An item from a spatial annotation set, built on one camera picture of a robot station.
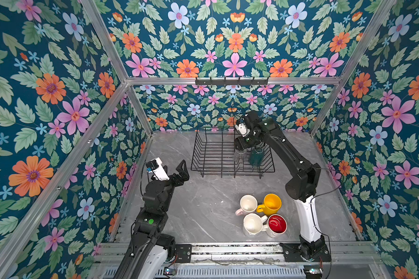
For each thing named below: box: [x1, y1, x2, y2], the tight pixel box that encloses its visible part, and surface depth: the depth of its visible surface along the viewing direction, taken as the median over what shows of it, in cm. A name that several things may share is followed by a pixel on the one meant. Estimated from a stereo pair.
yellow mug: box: [256, 193, 282, 216], surface depth 82 cm
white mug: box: [243, 212, 269, 235], surface depth 76 cm
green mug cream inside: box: [249, 146, 265, 167], surface depth 98 cm
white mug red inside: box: [265, 213, 288, 238], surface depth 79 cm
